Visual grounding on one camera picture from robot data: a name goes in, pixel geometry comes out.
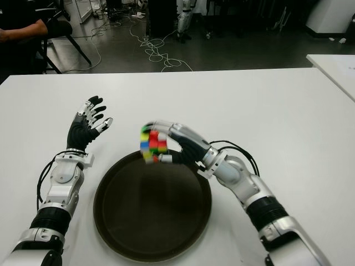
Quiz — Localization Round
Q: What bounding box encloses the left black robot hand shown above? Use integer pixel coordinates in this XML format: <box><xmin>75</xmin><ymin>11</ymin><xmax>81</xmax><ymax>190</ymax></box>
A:
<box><xmin>66</xmin><ymin>95</ymin><xmax>114</xmax><ymax>156</ymax></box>

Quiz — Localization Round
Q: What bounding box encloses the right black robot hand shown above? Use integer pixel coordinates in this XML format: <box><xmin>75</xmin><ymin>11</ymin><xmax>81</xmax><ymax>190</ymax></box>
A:
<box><xmin>141</xmin><ymin>120</ymin><xmax>217</xmax><ymax>168</ymax></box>

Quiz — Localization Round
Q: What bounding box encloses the multicoloured Rubik's cube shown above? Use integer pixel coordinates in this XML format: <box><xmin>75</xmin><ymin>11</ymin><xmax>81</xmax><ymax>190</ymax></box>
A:
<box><xmin>140</xmin><ymin>126</ymin><xmax>169</xmax><ymax>164</ymax></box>

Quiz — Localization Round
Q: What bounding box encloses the dark brown round plate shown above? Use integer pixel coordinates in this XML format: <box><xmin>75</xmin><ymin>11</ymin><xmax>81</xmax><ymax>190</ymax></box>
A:
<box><xmin>93</xmin><ymin>151</ymin><xmax>213</xmax><ymax>263</ymax></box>

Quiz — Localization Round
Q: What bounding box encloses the black chair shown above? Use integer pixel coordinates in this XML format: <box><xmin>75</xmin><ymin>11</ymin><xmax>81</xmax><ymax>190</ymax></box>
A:
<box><xmin>35</xmin><ymin>0</ymin><xmax>92</xmax><ymax>74</ymax></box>

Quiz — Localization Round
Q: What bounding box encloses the white humanoid robot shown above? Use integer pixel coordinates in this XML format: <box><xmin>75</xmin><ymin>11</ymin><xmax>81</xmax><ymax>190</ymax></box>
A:
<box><xmin>176</xmin><ymin>0</ymin><xmax>198</xmax><ymax>44</ymax></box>

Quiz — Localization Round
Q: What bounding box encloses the black cabinet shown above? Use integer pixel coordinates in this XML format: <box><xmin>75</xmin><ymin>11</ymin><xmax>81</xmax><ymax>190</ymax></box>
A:
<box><xmin>149</xmin><ymin>0</ymin><xmax>180</xmax><ymax>38</ymax></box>

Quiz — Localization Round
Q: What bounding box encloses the person in black shirt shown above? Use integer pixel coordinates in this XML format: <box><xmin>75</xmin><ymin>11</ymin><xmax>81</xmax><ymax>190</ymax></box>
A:
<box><xmin>0</xmin><ymin>0</ymin><xmax>49</xmax><ymax>75</ymax></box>

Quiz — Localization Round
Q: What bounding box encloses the white side table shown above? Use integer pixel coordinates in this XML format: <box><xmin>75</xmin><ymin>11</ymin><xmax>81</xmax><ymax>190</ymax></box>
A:
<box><xmin>306</xmin><ymin>54</ymin><xmax>355</xmax><ymax>102</ymax></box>

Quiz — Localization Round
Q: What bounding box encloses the white machine base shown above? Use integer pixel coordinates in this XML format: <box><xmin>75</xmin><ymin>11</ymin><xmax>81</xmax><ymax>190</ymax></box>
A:
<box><xmin>305</xmin><ymin>0</ymin><xmax>355</xmax><ymax>35</ymax></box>

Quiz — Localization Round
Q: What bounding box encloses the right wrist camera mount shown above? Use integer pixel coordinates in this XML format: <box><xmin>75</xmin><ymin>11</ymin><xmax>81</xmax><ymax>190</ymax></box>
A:
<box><xmin>197</xmin><ymin>159</ymin><xmax>214</xmax><ymax>178</ymax></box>

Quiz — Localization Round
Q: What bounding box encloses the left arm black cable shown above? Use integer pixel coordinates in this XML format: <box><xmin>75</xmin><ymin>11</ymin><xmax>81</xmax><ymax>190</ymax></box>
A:
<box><xmin>37</xmin><ymin>159</ymin><xmax>60</xmax><ymax>206</ymax></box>

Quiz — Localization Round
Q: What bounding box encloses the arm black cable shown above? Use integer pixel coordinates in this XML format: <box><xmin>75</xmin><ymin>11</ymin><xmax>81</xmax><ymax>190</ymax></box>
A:
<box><xmin>209</xmin><ymin>140</ymin><xmax>261</xmax><ymax>178</ymax></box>
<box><xmin>37</xmin><ymin>159</ymin><xmax>60</xmax><ymax>206</ymax></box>

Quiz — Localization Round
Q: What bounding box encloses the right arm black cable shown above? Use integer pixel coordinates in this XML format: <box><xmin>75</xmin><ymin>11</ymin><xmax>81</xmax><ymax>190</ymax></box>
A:
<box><xmin>209</xmin><ymin>140</ymin><xmax>261</xmax><ymax>178</ymax></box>

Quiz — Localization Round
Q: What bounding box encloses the thin white floor cable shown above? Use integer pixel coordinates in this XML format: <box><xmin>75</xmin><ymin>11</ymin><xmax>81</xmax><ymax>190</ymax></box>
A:
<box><xmin>90</xmin><ymin>16</ymin><xmax>131</xmax><ymax>65</ymax></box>

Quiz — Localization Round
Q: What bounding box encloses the tangled white floor cable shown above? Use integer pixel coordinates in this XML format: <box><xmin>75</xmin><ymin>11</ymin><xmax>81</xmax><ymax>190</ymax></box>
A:
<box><xmin>129</xmin><ymin>13</ymin><xmax>194</xmax><ymax>72</ymax></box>

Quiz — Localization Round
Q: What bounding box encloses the white cabinet frame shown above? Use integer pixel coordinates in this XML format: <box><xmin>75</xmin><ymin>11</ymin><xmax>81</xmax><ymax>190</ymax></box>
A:
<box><xmin>66</xmin><ymin>0</ymin><xmax>94</xmax><ymax>24</ymax></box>

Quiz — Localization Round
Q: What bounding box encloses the grey leaning frame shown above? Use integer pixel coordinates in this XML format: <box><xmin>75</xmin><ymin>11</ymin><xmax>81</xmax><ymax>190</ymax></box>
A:
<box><xmin>273</xmin><ymin>5</ymin><xmax>288</xmax><ymax>31</ymax></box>

